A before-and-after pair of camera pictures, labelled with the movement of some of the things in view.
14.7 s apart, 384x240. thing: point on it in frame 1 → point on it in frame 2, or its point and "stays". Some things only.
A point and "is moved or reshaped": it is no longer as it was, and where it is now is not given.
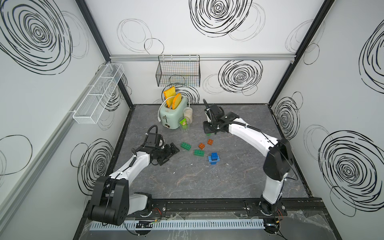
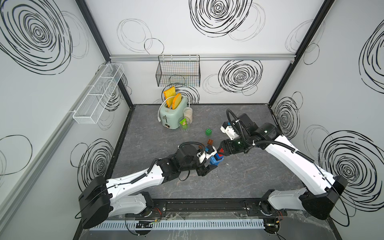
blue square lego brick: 214,156 is moved or reshaped
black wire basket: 178,71 stays
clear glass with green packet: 184,123 stays
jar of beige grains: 187,114 stays
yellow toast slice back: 169,93 stays
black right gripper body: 209,127 → 235,145
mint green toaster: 169,117 stays
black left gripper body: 162,154 → 201,171
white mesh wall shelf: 93,100 stays
